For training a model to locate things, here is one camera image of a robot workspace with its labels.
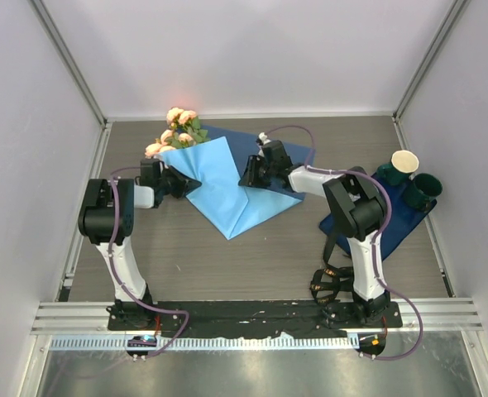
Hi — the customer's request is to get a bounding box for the dark green mug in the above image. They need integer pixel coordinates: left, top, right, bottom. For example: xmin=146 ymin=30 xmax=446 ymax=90
xmin=376 ymin=162 xmax=412 ymax=186
xmin=402 ymin=173 xmax=443 ymax=212

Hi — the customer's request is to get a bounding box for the slotted cable duct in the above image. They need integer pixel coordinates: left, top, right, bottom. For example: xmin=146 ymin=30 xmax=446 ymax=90
xmin=50 ymin=332 xmax=359 ymax=352

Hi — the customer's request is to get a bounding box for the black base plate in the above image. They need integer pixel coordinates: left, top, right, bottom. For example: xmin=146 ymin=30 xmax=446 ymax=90
xmin=106 ymin=300 xmax=403 ymax=334

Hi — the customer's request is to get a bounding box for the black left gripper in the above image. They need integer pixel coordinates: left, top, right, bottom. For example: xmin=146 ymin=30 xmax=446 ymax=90
xmin=157 ymin=165 xmax=201 ymax=199

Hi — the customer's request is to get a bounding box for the beige paper cup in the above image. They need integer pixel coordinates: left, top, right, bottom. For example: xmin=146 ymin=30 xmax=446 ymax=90
xmin=390 ymin=150 xmax=419 ymax=176

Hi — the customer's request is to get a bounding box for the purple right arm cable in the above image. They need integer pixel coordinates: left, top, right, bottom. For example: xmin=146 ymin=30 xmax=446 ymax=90
xmin=264 ymin=126 xmax=425 ymax=363

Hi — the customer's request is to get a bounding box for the large blue wrapping paper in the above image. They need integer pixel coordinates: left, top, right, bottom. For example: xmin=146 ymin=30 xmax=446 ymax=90
xmin=160 ymin=127 xmax=305 ymax=240

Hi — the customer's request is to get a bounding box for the aluminium frame rail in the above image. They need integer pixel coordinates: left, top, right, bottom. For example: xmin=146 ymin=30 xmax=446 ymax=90
xmin=31 ymin=298 xmax=482 ymax=338

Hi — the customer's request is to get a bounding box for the black printed ribbon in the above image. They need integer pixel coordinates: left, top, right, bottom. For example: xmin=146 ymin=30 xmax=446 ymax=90
xmin=309 ymin=215 xmax=354 ymax=308

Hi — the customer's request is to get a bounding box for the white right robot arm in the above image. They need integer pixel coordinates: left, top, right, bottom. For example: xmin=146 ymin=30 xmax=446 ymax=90
xmin=239 ymin=136 xmax=391 ymax=327

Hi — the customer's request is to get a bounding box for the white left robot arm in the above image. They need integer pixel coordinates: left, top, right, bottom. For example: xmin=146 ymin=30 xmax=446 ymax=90
xmin=78 ymin=159 xmax=202 ymax=330

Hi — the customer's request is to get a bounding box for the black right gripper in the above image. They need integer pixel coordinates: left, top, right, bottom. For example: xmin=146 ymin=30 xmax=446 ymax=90
xmin=238 ymin=155 xmax=275 ymax=189

